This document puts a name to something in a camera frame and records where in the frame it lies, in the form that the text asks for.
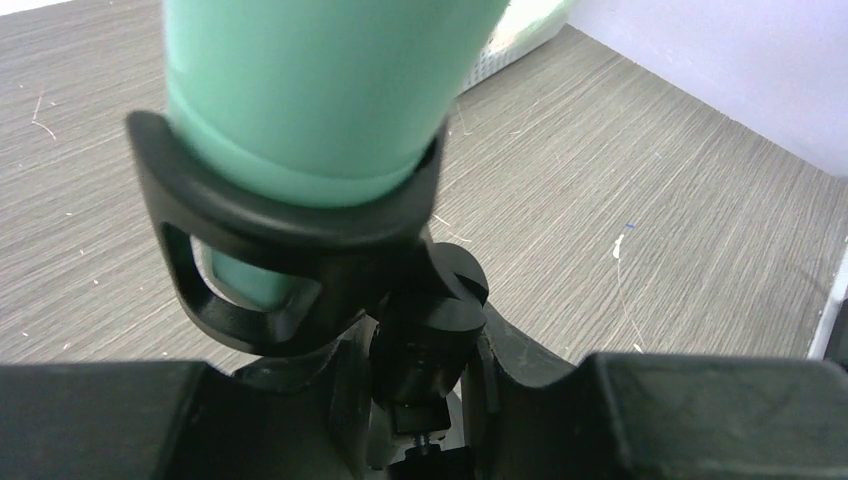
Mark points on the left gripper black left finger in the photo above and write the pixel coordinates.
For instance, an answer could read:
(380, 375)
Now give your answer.
(179, 424)

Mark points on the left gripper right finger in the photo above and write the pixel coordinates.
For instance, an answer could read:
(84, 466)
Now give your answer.
(531, 415)

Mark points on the black mic stand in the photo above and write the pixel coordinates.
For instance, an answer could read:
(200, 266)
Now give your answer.
(359, 323)

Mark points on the mint green microphone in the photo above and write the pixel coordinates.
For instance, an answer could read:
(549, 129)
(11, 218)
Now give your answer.
(318, 103)

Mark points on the white plastic basket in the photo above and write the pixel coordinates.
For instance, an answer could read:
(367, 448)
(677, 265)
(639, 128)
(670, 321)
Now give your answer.
(525, 26)

